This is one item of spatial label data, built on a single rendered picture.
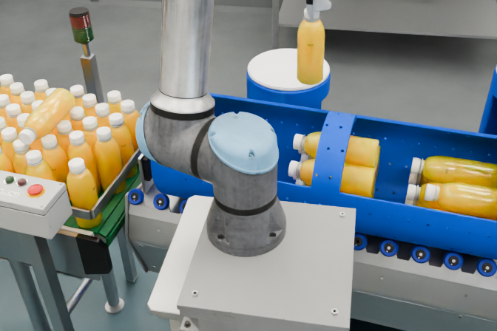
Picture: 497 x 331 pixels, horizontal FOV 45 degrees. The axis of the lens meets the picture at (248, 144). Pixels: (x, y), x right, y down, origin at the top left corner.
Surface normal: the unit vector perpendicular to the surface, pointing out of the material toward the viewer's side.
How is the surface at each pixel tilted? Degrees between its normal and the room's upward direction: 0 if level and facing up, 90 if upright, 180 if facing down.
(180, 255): 0
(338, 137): 19
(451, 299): 70
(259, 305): 0
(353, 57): 0
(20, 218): 90
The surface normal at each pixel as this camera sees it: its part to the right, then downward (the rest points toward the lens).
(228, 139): 0.09, -0.76
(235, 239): -0.22, 0.31
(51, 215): 0.96, 0.16
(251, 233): 0.19, 0.31
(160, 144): -0.51, 0.32
